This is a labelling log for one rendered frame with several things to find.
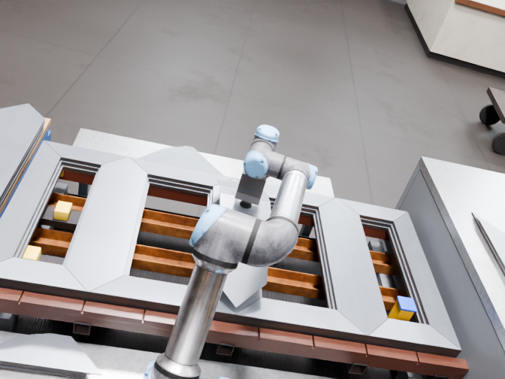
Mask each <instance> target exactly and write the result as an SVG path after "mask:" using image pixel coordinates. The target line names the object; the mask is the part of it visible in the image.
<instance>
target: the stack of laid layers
mask: <svg viewBox="0 0 505 379"><path fill-rule="evenodd" d="M100 168H101V165H98V164H94V163H90V162H83V161H78V160H74V159H67V158H63V157H61V158H60V160H59V162H58V164H57V166H56V168H55V170H54V172H53V175H52V177H51V178H50V181H49V183H48V184H47V187H46V189H45V191H44V194H43V195H42V197H41V200H40V201H39V203H38V206H37V208H36V210H35V212H34V214H33V216H32V218H31V220H30V222H29V225H28V227H27V229H26V231H25V233H24V235H23V237H22V239H21V241H20V244H19V246H18V248H17V250H16V252H15V254H14V256H13V257H17V258H23V256H24V254H25V252H26V249H27V247H28V246H29V242H30V241H31V239H32V236H33V234H34V232H35V230H36V228H37V226H38V223H39V221H40V219H41V216H42V214H43V212H44V210H45V208H46V206H47V203H48V201H49V200H50V197H51V195H52V193H53V190H54V188H55V186H56V184H57V182H58V179H59V177H60V175H61V173H62V170H66V171H73V172H78V173H82V174H90V175H94V176H95V178H94V181H93V183H92V186H91V189H90V191H89V195H88V197H87V199H86V203H85V205H84V207H83V211H82V213H81V215H80V219H79V221H78V224H77V227H76V229H75V232H74V235H73V238H72V240H71V243H70V246H69V248H68V252H67V254H66V256H65V260H64V262H63V265H65V264H66V262H67V259H68V255H69V253H70V251H71V247H72V244H73V243H74V239H75V236H76V234H77V230H78V228H79V226H80V222H81V220H82V218H83V214H84V211H85V210H86V206H87V203H88V201H89V197H90V195H91V193H92V189H93V187H94V185H95V181H96V178H97V176H98V173H99V170H100ZM149 186H153V187H157V188H162V189H166V190H173V191H178V192H182V193H188V194H193V195H197V196H205V197H207V207H208V206H209V205H212V204H215V205H220V188H219V184H217V185H216V186H207V185H203V184H199V183H192V182H188V181H183V180H176V179H172V178H168V177H160V176H156V175H152V174H147V179H146V183H145V187H144V192H143V196H142V199H141V205H140V208H139V212H138V218H137V221H136V225H135V230H134V234H133V237H132V243H131V246H130V250H129V256H128V259H127V263H126V266H125V272H124V275H128V276H129V272H130V268H131V265H132V259H133V255H134V251H135V245H136V242H137V238H138V232H139V228H140V225H141V219H142V215H143V212H144V205H145V202H146V198H147V192H148V189H149ZM300 215H304V216H308V217H312V218H313V226H314V231H315V236H316V245H317V250H318V254H319V263H320V268H321V273H322V281H323V286H324V291H325V299H326V305H327V308H330V309H335V310H337V304H336V300H335V295H334V288H333V283H332V279H331V272H330V267H329V263H328V255H327V250H326V246H325V239H324V234H323V230H322V222H321V218H320V213H319V207H316V206H312V205H305V204H302V207H301V212H300ZM359 216H360V218H361V224H362V226H363V227H368V228H372V229H379V230H383V231H387V233H388V236H389V240H390V242H391V245H392V249H393V251H394V254H395V258H396V260H397V263H398V268H399V270H400V273H401V277H402V279H403V282H404V286H405V288H406V291H407V295H408V297H409V298H412V299H413V300H414V302H415V305H416V309H417V313H416V312H414V316H415V318H416V322H417V323H422V324H427V325H429V322H428V318H427V316H426V313H425V310H424V308H423V305H422V301H421V299H420V297H419V293H418V290H417V288H416V284H415V281H414V280H413V276H412V273H411V270H410V267H409V264H408V262H407V258H406V256H405V253H404V249H403V247H402V245H401V241H400V238H399V236H398V232H397V230H396V228H395V224H394V221H390V220H383V219H379V218H374V217H367V216H363V215H360V214H359ZM0 287H1V288H6V289H11V290H20V291H23V293H24V291H26V292H31V293H40V294H45V295H50V296H59V297H65V298H70V299H79V300H84V302H86V301H89V302H98V303H103V304H109V305H118V306H123V307H128V308H137V309H142V310H144V311H146V310H148V311H157V312H162V313H167V314H176V315H178V312H179V310H180V306H177V305H168V304H163V303H158V302H149V301H144V300H139V299H130V298H125V297H119V296H111V295H105V294H101V293H91V292H87V291H81V290H72V289H67V288H62V287H53V286H48V285H43V284H38V283H29V282H24V281H18V280H10V279H4V278H0ZM260 298H262V289H260V290H259V291H257V292H256V293H255V294H253V295H252V296H250V297H249V298H248V299H247V300H246V301H245V302H243V303H242V304H240V305H239V306H237V307H235V306H234V305H233V304H232V302H231V301H230V299H229V298H228V296H227V295H226V294H225V293H224V292H223V291H222V295H221V296H220V299H219V301H220V302H221V303H222V304H223V305H224V306H225V307H226V308H227V309H228V310H229V311H230V312H231V313H232V314H226V313H220V312H215V314H214V317H213V320H215V321H220V322H226V323H235V324H240V325H245V326H254V327H258V329H259V328H264V329H273V330H279V331H284V332H293V333H298V334H303V335H312V337H313V336H318V337H323V338H332V339H337V340H342V341H351V342H357V343H362V344H364V345H366V344H371V345H376V346H381V347H390V348H396V349H401V350H410V351H415V352H420V353H429V354H434V355H440V356H449V357H454V358H456V357H457V356H458V355H459V353H460V352H461V350H456V349H450V348H445V347H436V346H431V345H426V344H417V343H412V342H407V341H398V340H393V339H387V338H379V337H373V336H369V335H360V334H355V333H349V332H341V331H335V330H330V329H321V328H316V327H311V326H302V325H297V324H292V323H283V322H278V321H273V320H264V319H259V318H254V317H245V316H240V315H235V314H236V313H237V312H239V311H241V310H243V309H244V308H246V307H247V306H249V305H251V304H252V303H253V302H255V301H257V300H259V299H260Z"/></svg>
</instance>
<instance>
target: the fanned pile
mask: <svg viewBox="0 0 505 379"><path fill-rule="evenodd" d="M0 368H4V369H10V370H15V371H26V372H31V373H37V374H47V375H52V376H59V377H76V376H81V375H83V376H86V374H87V375H91V374H96V375H101V376H102V374H101V372H100V371H99V370H98V369H97V368H96V367H95V365H94V364H93V363H92V361H91V360H90V359H89V357H88V356H87V355H86V354H85V353H84V352H83V350H82V349H81V348H80V346H79V345H78V344H77V342H76V341H75V340H74V339H73V338H72V337H71V336H67V335H58V334H53V333H44V334H34V335H33V334H31V335H26V336H24V335H22V336H21V335H17V336H15V337H13V338H11V339H9V340H6V341H4V342H2V343H0Z"/></svg>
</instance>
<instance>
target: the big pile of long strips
mask: <svg viewBox="0 0 505 379"><path fill-rule="evenodd" d="M44 124H45V119H44V118H43V117H42V116H41V115H40V114H39V113H38V112H37V111H36V110H35V109H34V108H33V107H32V106H31V105H30V104H24V105H17V106H13V107H8V108H1V109H0V207H1V206H2V203H3V202H4V200H5V198H6V196H7V195H8V193H9V191H10V190H11V187H12V186H13V184H14V182H15V180H16V179H17V177H18V175H19V173H20V172H21V170H22V168H23V166H24V165H25V163H26V161H27V159H28V158H29V156H30V154H31V152H32V151H33V149H34V147H35V145H36V144H37V142H38V139H39V138H40V136H41V134H42V133H43V130H44Z"/></svg>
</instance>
